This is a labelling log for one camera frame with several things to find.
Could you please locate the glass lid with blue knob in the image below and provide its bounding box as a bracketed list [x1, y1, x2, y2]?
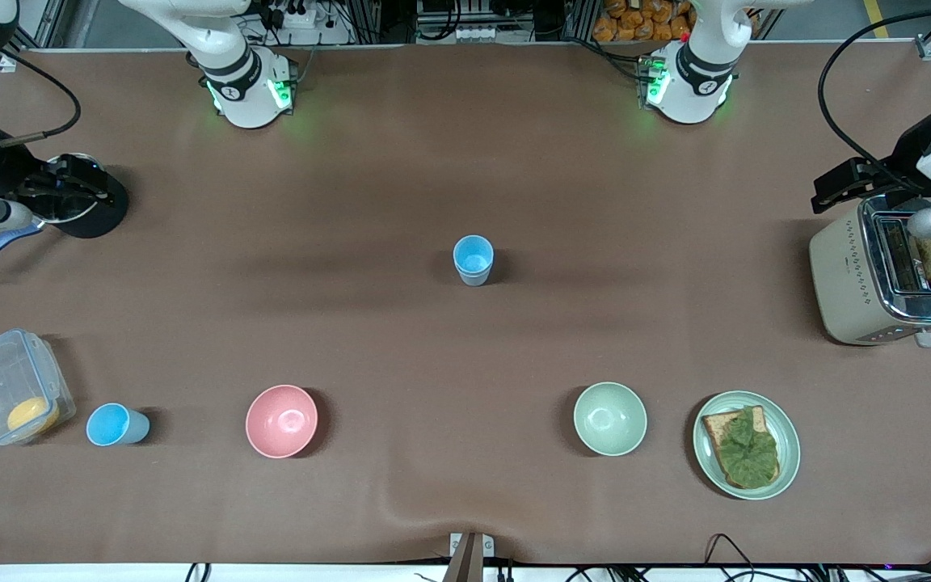
[33, 154, 107, 225]

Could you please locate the beige and chrome toaster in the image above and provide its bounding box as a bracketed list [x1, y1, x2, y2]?
[808, 194, 931, 348]

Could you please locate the yellow round food piece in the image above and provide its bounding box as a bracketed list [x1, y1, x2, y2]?
[6, 396, 61, 435]

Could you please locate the pale green plate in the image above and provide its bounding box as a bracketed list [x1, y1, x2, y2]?
[693, 390, 801, 500]

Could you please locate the bag of orange snacks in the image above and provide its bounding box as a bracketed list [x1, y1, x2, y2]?
[592, 0, 697, 43]

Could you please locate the toast slice under lettuce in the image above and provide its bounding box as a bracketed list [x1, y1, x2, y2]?
[701, 406, 781, 489]

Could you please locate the green lettuce leaf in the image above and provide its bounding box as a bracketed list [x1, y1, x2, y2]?
[716, 407, 780, 488]

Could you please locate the white power strip with plugs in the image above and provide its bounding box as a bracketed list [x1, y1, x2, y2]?
[272, 0, 322, 29]

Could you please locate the pink bowl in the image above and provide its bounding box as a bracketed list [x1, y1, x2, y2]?
[245, 384, 319, 459]

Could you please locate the pale green bowl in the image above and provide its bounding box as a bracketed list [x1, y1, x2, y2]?
[573, 382, 648, 458]

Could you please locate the brown table cloth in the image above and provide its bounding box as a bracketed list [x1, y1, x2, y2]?
[0, 40, 931, 567]

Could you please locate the black saucepan with blue handle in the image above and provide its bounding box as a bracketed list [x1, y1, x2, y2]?
[0, 154, 129, 278]

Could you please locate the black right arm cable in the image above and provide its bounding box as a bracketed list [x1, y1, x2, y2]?
[0, 48, 82, 148]

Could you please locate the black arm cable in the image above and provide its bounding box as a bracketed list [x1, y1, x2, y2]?
[0, 48, 82, 148]
[819, 0, 931, 183]

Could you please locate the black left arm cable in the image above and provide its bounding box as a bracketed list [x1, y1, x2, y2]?
[819, 0, 931, 183]

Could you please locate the black looped floor cable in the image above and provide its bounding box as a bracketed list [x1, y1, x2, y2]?
[704, 533, 757, 582]

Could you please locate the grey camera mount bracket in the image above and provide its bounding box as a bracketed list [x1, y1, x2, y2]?
[448, 531, 495, 582]

